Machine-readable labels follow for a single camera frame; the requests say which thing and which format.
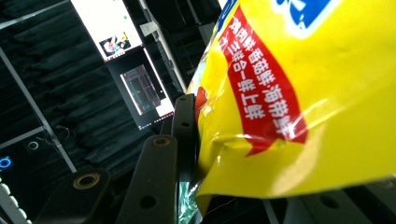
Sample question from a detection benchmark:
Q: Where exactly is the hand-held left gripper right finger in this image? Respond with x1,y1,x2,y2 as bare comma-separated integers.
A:
284,178,396,224

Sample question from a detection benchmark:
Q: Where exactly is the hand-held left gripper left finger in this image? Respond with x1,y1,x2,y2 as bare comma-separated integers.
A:
115,92,199,224

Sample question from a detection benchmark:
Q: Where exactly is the yellow seasoning bag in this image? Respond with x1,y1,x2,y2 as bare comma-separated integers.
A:
177,0,396,219

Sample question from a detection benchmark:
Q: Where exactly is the monitor with dark screen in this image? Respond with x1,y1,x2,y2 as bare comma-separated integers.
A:
107,46,176,131

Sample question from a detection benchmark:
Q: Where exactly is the black curtain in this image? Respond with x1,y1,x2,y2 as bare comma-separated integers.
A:
0,0,194,188

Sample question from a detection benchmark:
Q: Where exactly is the grey metal stand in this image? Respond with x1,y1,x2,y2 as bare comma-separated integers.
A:
0,46,78,175

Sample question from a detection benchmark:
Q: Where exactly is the monitor with white screen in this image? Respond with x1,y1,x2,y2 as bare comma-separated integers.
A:
69,0,145,63

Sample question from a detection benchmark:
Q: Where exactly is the device with blue ring light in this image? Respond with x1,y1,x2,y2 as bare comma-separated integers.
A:
0,155,14,172

